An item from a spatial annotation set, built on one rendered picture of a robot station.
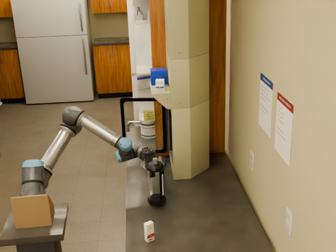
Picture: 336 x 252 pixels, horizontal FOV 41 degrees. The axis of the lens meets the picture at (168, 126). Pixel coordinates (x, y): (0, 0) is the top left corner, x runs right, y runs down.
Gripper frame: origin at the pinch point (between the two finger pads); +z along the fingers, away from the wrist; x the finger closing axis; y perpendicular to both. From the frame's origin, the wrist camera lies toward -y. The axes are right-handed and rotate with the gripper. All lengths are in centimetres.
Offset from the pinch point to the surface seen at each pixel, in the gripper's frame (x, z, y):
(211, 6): 58, -46, 84
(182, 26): 26, -17, 75
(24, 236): -73, 2, -23
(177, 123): 22.5, -22.6, 17.7
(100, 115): 46, -454, -78
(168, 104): 17.5, -22.8, 30.0
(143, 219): -11.5, 10.4, -23.4
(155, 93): 10.5, -25.7, 37.0
